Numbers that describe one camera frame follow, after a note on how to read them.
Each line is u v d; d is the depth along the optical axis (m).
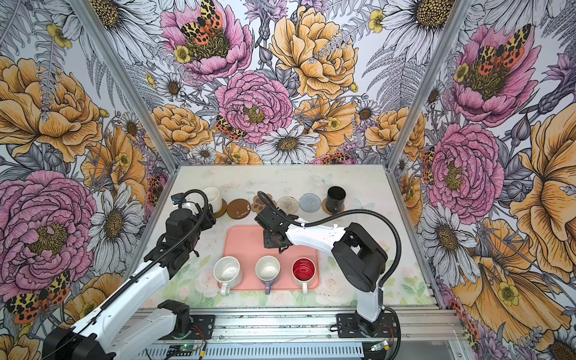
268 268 0.86
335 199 0.98
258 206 1.05
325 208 1.05
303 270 0.85
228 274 0.85
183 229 0.61
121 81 0.87
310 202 1.08
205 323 0.76
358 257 0.48
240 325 0.76
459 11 0.72
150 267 0.52
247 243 0.96
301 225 0.58
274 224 0.70
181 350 0.71
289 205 1.06
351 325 0.74
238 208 1.05
